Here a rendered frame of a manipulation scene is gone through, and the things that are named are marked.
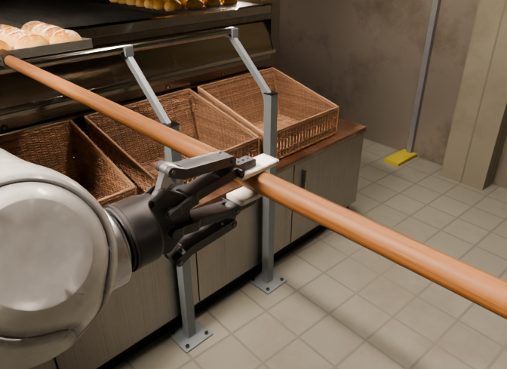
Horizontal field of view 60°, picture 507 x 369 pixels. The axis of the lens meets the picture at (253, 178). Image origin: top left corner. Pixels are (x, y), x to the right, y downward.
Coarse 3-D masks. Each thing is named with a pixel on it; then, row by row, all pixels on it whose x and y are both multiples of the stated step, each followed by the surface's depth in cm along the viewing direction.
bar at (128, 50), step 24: (96, 48) 140; (120, 48) 145; (144, 48) 151; (240, 48) 176; (0, 72) 122; (264, 96) 174; (168, 120) 144; (264, 120) 179; (264, 144) 183; (264, 216) 199; (264, 240) 205; (264, 264) 212; (264, 288) 212; (192, 312) 181; (168, 336) 187; (192, 336) 186
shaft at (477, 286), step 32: (96, 96) 85; (160, 128) 71; (288, 192) 53; (320, 224) 51; (352, 224) 47; (384, 256) 45; (416, 256) 43; (448, 256) 42; (448, 288) 41; (480, 288) 39
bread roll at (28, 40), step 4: (20, 36) 128; (24, 36) 128; (28, 36) 128; (32, 36) 129; (36, 36) 129; (40, 36) 130; (20, 40) 127; (24, 40) 127; (28, 40) 128; (32, 40) 128; (36, 40) 129; (40, 40) 130; (44, 40) 131; (16, 44) 127; (20, 44) 127; (24, 44) 127; (28, 44) 128; (32, 44) 128; (36, 44) 129; (40, 44) 130; (44, 44) 131; (48, 44) 132; (16, 48) 127
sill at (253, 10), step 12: (204, 12) 212; (216, 12) 214; (228, 12) 219; (240, 12) 224; (252, 12) 230; (264, 12) 236; (96, 24) 180; (108, 24) 180; (120, 24) 181; (132, 24) 185; (144, 24) 189; (156, 24) 193; (168, 24) 197; (180, 24) 202; (84, 36) 173; (96, 36) 176
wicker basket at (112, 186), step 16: (48, 128) 170; (64, 128) 174; (80, 128) 173; (0, 144) 160; (16, 144) 163; (32, 144) 167; (48, 144) 171; (80, 144) 175; (32, 160) 168; (48, 160) 172; (64, 160) 176; (96, 160) 169; (80, 176) 181; (96, 176) 174; (112, 176) 162; (96, 192) 177; (112, 192) 167; (128, 192) 150
